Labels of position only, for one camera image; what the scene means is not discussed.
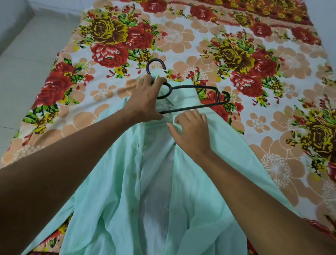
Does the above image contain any person's right forearm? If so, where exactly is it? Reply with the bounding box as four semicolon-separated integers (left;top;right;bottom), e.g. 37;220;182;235
194;149;336;255

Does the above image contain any person's left forearm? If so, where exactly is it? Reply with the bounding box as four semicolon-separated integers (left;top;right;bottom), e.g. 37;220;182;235
0;108;138;255

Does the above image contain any mint green shirt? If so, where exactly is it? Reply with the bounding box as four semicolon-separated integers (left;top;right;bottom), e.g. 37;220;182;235
21;68;300;255

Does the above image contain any person's left hand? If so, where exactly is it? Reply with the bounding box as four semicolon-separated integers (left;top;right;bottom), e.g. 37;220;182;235
123;74;168;124

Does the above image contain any red floral bedsheet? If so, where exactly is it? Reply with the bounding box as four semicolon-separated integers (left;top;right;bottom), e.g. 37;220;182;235
0;0;336;255

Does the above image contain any black hanger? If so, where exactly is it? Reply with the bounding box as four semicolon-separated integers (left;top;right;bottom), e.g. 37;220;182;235
146;57;231;115

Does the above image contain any person's right hand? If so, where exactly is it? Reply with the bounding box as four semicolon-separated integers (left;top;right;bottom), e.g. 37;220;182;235
166;109;212;159

